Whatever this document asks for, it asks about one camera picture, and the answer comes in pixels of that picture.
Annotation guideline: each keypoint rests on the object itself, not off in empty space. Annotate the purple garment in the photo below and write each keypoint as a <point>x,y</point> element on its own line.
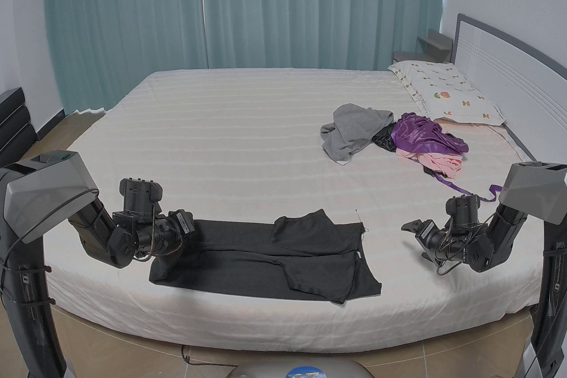
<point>416,132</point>

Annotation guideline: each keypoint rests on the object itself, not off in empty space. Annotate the white printed pillow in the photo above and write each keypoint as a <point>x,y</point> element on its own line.
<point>447,92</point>

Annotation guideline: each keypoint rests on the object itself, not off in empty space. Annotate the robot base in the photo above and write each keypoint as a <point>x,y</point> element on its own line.
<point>265,369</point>

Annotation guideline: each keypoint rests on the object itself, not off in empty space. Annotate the black chest of drawers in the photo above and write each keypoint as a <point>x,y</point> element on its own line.
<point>13,123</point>

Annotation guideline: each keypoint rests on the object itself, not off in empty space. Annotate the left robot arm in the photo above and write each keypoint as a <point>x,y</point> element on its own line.
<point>44,194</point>

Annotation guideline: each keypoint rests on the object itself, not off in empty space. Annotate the pink garment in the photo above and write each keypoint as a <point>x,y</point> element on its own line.
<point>438,163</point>

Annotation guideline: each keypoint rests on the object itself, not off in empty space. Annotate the grey bedside table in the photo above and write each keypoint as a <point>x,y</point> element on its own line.
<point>436,42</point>

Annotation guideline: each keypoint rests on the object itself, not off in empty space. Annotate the grey garment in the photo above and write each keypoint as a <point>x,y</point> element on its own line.
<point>350,128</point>

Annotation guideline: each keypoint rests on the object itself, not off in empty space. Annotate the black T-shirt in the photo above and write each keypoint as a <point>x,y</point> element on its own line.
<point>265,270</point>

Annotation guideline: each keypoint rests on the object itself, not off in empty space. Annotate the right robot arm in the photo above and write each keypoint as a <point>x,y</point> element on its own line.
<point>531,190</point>

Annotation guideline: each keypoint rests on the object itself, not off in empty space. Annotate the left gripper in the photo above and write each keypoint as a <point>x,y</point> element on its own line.
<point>181,225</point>

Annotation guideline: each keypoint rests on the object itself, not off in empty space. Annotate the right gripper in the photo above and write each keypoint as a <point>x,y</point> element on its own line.
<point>432,241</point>

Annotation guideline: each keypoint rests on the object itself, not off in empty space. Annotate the black patterned garment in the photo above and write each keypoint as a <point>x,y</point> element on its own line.
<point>384,141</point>

